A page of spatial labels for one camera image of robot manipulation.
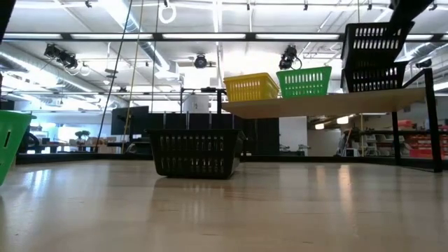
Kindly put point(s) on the red storage bins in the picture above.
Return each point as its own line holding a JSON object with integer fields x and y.
{"x": 423, "y": 143}

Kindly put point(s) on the small potted plant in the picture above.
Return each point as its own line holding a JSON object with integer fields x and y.
{"x": 82, "y": 133}

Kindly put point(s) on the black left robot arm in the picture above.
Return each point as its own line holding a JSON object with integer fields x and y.
{"x": 4, "y": 14}

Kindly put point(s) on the black aluminium table frame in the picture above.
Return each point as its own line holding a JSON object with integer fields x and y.
{"x": 87, "y": 157}

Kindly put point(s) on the black wall camera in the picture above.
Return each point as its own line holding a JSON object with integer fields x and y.
{"x": 424, "y": 63}

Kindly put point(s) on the green plastic basket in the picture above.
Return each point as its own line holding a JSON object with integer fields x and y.
{"x": 304, "y": 87}
{"x": 12, "y": 140}

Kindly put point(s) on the black overhead crossbar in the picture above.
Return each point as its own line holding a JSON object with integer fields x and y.
{"x": 250, "y": 36}

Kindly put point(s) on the wooden shelf with black legs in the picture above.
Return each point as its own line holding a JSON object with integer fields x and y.
{"x": 315, "y": 105}

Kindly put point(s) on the black ceiling camera cluster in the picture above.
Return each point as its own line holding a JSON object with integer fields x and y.
{"x": 66, "y": 60}

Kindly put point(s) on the round black overhead camera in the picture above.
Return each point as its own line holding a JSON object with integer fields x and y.
{"x": 200, "y": 61}

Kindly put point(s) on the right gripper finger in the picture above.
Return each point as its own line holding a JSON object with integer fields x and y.
{"x": 407, "y": 10}

